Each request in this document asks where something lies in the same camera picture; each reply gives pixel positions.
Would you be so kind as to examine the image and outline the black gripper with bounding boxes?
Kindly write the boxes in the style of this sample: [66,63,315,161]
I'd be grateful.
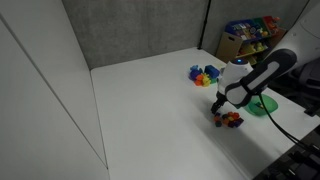
[210,88,231,115]

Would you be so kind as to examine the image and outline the green plastic bowl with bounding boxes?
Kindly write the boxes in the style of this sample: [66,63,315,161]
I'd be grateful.
[244,94,279,117]

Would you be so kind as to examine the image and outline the yellow plastic toy piece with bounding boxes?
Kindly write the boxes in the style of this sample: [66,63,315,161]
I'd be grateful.
[201,73,212,88]

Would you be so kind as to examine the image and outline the orange plastic toy piece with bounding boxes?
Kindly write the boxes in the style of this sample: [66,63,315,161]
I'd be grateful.
[194,74,205,87]

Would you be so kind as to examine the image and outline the blue toy cube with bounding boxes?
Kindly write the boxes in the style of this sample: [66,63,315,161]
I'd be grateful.
[203,64,221,80]

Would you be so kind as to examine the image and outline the small yellow storage bin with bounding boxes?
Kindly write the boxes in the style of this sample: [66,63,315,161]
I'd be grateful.
[245,54,259,66]

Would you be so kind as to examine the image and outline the wooden toy organizer shelf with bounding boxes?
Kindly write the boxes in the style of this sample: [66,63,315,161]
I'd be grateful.
[215,15,288,68]

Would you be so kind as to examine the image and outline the blue storage bin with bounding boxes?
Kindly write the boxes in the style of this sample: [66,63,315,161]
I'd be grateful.
[225,19,259,42]

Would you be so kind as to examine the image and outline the black vertical pole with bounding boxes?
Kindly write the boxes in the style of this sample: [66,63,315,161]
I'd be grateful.
[197,0,212,51]

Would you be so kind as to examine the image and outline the green storage bin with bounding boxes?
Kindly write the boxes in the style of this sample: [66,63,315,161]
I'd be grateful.
[251,18,270,38]

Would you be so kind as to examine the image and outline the black table clamp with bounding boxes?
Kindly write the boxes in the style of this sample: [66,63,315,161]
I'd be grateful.
[303,106,320,118]

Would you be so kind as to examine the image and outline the black equipment rack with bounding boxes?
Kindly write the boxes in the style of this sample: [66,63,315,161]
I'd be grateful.
[257,124,320,180]

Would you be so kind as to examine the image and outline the red storage bin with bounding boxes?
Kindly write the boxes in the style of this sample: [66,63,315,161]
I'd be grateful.
[262,15,282,34]

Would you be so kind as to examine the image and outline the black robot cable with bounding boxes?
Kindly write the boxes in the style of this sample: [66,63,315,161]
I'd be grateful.
[257,94,320,156]

